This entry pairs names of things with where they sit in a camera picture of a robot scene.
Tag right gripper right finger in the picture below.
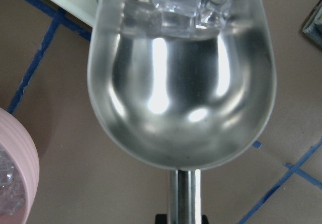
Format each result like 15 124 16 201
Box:
201 215 208 224

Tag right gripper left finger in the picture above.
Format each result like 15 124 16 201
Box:
154 213 171 224

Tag steel ice scoop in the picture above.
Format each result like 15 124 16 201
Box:
87 0 277 223

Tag scooped ice cubes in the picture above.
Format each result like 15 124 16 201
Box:
122 0 232 40

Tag clear ice cubes pile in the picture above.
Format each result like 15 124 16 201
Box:
1 146 25 215

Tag pink bowl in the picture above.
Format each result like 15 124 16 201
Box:
1 109 40 223

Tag grey yellow cloth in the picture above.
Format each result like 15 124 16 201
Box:
302 0 321 47

